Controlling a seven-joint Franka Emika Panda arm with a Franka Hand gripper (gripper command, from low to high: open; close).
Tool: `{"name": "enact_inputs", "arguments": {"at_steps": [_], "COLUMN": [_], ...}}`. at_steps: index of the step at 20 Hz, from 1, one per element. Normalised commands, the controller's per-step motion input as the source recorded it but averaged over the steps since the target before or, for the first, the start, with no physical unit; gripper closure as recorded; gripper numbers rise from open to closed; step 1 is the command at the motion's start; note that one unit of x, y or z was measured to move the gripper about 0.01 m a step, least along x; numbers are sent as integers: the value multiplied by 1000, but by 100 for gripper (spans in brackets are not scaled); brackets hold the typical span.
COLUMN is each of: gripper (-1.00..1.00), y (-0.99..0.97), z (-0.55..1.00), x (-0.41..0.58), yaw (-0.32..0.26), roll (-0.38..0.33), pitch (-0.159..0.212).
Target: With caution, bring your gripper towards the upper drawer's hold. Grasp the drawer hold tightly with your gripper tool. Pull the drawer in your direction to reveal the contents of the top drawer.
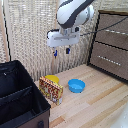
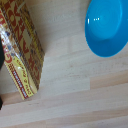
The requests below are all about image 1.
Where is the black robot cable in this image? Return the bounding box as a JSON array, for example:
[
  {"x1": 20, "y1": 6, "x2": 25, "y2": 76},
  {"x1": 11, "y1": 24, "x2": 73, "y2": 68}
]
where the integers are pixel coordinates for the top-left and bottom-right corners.
[{"x1": 79, "y1": 15, "x2": 128, "y2": 37}]

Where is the red yellow snack box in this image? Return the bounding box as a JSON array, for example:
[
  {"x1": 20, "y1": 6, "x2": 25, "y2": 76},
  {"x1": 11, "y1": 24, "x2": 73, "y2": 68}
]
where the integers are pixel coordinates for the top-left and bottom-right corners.
[{"x1": 38, "y1": 75, "x2": 64, "y2": 106}]

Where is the silver drawer handle bar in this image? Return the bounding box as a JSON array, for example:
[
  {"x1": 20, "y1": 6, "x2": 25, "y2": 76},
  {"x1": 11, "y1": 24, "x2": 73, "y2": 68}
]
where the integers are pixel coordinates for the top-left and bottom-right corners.
[
  {"x1": 98, "y1": 54, "x2": 122, "y2": 66},
  {"x1": 105, "y1": 28, "x2": 128, "y2": 36}
]

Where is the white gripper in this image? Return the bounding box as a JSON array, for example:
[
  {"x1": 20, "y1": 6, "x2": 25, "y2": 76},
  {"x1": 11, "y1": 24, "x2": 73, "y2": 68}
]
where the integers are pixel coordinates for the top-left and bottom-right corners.
[{"x1": 46, "y1": 27, "x2": 81, "y2": 59}]

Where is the blue bowl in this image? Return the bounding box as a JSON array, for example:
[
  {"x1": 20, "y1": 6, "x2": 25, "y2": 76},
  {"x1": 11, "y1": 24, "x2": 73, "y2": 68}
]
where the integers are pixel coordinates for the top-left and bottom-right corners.
[{"x1": 67, "y1": 78, "x2": 86, "y2": 94}]

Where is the black fabric storage box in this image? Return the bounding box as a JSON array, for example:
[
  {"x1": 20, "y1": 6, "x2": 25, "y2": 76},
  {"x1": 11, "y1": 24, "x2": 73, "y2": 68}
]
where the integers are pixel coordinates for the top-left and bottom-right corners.
[{"x1": 0, "y1": 59, "x2": 52, "y2": 128}]

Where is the yellow bowl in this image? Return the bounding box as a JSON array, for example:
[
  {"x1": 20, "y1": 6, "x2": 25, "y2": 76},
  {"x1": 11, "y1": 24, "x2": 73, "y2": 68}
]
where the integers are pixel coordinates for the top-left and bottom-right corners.
[{"x1": 44, "y1": 74, "x2": 60, "y2": 85}]

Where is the beige woven backdrop screen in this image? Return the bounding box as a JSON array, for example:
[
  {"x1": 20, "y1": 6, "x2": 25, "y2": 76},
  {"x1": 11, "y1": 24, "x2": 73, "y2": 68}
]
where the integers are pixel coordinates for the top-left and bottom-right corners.
[{"x1": 0, "y1": 0, "x2": 128, "y2": 82}]

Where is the dark wooden drawer cabinet frame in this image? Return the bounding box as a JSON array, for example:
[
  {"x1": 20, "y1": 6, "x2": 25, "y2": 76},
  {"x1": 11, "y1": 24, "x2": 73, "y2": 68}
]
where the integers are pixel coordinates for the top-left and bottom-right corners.
[{"x1": 86, "y1": 9, "x2": 128, "y2": 83}]

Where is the brown fabric drawer front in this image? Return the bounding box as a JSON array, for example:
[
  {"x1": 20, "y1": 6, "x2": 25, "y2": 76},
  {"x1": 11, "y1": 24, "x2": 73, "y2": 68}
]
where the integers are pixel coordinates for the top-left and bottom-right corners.
[
  {"x1": 89, "y1": 41, "x2": 128, "y2": 81},
  {"x1": 94, "y1": 12, "x2": 128, "y2": 51}
]

